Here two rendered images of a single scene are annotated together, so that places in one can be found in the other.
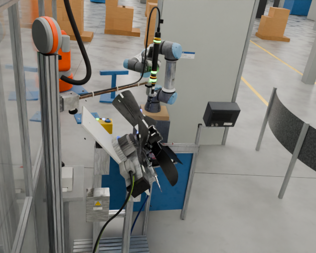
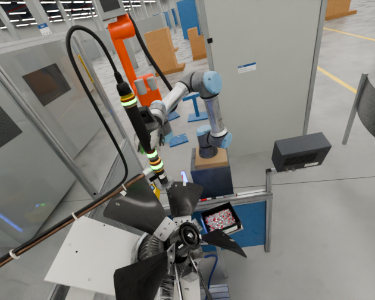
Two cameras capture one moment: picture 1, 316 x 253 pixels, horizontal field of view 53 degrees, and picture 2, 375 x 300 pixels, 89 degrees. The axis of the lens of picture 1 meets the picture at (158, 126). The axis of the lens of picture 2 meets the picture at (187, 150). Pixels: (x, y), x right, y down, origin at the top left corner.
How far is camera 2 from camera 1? 1.53 m
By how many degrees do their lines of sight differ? 22
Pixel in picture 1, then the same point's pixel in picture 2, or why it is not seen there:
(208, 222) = (299, 255)
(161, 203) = (240, 242)
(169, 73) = (212, 113)
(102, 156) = not seen: hidden behind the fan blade
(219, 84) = (290, 87)
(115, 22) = (199, 50)
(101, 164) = not seen: hidden behind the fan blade
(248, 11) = not seen: outside the picture
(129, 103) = (138, 199)
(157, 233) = (240, 274)
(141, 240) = (222, 291)
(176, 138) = (253, 147)
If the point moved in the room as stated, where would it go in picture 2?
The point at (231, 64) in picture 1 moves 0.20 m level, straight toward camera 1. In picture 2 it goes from (302, 62) to (302, 68)
